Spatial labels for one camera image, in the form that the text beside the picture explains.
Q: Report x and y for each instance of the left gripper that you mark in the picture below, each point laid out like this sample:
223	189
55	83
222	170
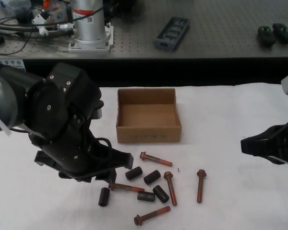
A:
67	153

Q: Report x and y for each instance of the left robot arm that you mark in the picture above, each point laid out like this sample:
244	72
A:
40	105

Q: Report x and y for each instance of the open cardboard box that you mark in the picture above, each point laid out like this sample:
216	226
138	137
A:
148	129

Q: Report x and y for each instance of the black cylindrical sleeve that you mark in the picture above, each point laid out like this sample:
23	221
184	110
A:
161	194
146	196
152	177
134	173
104	197

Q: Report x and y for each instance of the rusty copper flange bolt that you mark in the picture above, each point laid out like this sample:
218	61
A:
152	215
200	187
156	159
171	189
126	187

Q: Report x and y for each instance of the black part with green lens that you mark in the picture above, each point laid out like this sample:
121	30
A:
266	34
283	33

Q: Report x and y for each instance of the perforated metal bench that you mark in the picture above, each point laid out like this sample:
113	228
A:
206	28

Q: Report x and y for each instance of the grey screwdriver bit case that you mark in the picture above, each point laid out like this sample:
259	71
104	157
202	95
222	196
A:
172	33

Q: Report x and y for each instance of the silver-white cylindrical machine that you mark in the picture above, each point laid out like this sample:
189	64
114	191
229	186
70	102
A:
90	24

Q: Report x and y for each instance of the white label with print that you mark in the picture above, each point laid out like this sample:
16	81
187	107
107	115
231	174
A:
7	65

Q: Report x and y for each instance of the white plastic clamp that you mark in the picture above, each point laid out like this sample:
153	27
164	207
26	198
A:
41	21

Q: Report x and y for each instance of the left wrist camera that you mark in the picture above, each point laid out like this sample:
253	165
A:
99	113

